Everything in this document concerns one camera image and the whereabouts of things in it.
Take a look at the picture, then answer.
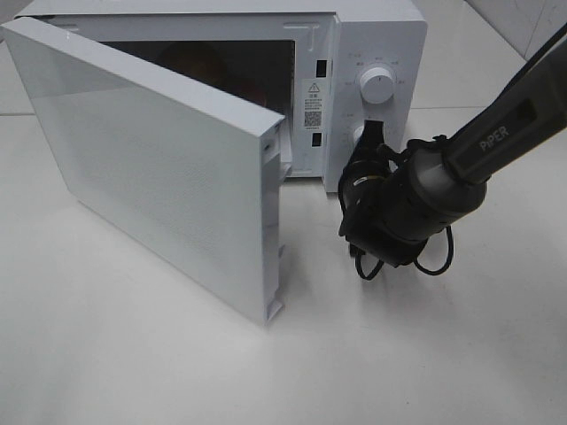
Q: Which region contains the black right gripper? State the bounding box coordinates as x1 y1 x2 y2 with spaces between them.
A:
338 120 425 268

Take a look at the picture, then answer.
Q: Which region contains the white round knob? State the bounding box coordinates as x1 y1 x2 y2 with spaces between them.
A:
351 126 364 151
359 66 395 104

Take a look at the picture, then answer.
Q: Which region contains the white microwave door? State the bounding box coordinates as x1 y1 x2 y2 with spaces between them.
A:
3 18 283 324

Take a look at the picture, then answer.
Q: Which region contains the pink round plate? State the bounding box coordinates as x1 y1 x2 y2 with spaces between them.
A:
227 76 268 107

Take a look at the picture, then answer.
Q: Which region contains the burger with lettuce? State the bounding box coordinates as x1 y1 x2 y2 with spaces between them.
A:
156 42 228 86

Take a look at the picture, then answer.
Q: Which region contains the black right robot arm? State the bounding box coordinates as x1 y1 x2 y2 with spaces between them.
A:
338 27 566 281

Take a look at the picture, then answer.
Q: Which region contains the white warning label sticker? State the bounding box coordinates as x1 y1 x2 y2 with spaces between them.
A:
300 78 330 131

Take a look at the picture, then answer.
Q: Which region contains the white microwave oven body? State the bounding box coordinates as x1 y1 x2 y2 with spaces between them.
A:
14 1 427 191

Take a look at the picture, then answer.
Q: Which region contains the black camera cable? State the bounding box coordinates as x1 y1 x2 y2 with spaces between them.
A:
347 225 455 282

